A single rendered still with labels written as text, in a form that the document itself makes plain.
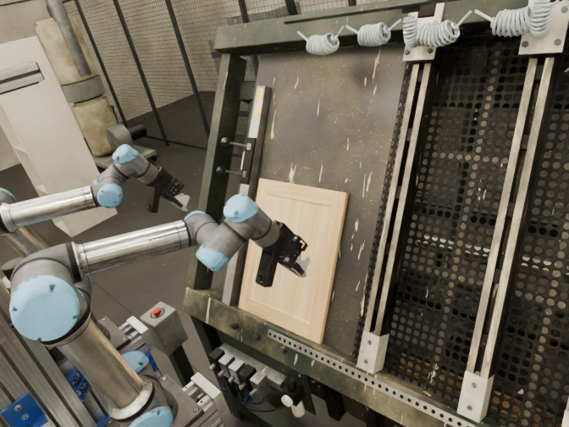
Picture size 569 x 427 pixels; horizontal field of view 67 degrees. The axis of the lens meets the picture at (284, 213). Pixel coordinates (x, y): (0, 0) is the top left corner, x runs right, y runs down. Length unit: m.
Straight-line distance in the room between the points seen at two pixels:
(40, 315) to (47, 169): 4.36
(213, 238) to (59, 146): 4.32
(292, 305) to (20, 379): 0.92
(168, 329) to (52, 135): 3.58
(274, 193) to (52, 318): 1.06
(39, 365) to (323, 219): 1.00
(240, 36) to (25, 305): 1.41
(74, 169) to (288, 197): 3.88
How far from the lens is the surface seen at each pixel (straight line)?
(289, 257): 1.18
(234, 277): 1.91
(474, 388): 1.40
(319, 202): 1.64
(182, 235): 1.14
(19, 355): 1.35
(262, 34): 1.91
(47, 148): 5.25
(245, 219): 1.03
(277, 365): 1.80
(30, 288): 0.96
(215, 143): 2.03
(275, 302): 1.78
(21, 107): 5.17
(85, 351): 1.06
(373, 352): 1.50
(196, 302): 2.09
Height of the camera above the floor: 2.09
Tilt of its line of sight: 29 degrees down
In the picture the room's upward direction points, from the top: 14 degrees counter-clockwise
